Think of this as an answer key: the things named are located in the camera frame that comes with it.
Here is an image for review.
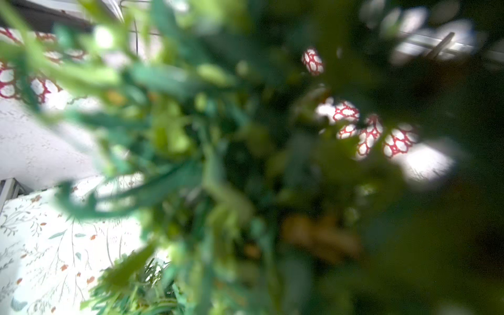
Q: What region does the green christmas tree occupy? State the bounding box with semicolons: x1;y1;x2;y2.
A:
1;1;503;314

